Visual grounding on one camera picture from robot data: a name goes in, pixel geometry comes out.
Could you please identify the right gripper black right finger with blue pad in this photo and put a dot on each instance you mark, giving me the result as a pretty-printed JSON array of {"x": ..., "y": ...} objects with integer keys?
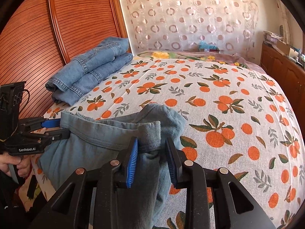
[{"x": 234, "y": 206}]

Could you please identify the wooden side cabinet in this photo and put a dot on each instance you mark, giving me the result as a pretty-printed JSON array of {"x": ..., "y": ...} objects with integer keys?
[{"x": 288, "y": 74}]

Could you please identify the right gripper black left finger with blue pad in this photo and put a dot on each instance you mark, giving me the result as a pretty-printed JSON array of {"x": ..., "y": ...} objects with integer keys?
[{"x": 92, "y": 193}]

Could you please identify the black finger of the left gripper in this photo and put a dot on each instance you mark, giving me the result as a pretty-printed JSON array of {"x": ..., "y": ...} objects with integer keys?
[{"x": 57, "y": 135}]

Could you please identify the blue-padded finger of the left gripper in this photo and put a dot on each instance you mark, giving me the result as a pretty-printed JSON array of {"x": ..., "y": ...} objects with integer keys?
[{"x": 51, "y": 123}]

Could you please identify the orange print bedspread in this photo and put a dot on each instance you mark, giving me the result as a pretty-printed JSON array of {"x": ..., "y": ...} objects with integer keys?
[{"x": 236, "y": 118}]

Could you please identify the person's left hand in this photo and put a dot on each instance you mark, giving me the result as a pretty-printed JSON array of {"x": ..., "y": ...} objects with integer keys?
[{"x": 22, "y": 162}]

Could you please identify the wooden slatted wardrobe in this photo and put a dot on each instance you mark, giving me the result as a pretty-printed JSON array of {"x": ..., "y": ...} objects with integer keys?
[{"x": 39, "y": 37}]

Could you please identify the folded blue denim jeans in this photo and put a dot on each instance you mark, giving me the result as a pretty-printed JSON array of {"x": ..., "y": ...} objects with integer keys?
[{"x": 89, "y": 69}]

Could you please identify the clutter on cabinet top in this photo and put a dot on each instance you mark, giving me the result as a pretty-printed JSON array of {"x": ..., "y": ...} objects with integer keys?
[{"x": 285, "y": 49}]

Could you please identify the sheer circle pattern curtain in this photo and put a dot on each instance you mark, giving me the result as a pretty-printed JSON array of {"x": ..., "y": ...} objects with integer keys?
[{"x": 183, "y": 25}]

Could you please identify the grey-blue pants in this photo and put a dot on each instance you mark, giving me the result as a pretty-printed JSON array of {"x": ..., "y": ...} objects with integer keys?
[{"x": 93, "y": 143}]

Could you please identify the teal object by curtain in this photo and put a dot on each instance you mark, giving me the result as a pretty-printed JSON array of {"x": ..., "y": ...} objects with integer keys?
[{"x": 205, "y": 47}]

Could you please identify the floral pink blanket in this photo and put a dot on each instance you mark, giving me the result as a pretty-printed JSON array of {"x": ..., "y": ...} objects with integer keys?
[{"x": 234, "y": 59}]

